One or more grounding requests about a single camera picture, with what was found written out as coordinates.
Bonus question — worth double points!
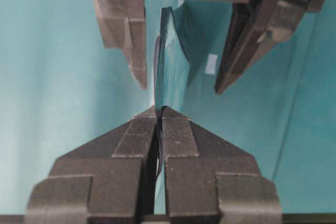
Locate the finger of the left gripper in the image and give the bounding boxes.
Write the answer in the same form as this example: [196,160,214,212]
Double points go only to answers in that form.
[93,0,147,89]

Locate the silver zip bag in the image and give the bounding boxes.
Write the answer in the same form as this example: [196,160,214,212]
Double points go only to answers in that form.
[146,0,196,204]

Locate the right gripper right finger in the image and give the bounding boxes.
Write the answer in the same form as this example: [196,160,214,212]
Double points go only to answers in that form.
[162,106,282,223]

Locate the small white tape piece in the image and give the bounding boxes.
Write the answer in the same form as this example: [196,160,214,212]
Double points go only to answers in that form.
[205,54,218,75]

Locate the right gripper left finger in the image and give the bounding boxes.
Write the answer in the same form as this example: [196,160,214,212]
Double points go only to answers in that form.
[25,108,158,223]

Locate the teal table cloth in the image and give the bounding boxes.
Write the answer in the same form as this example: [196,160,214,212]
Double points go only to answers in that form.
[1,0,335,215]

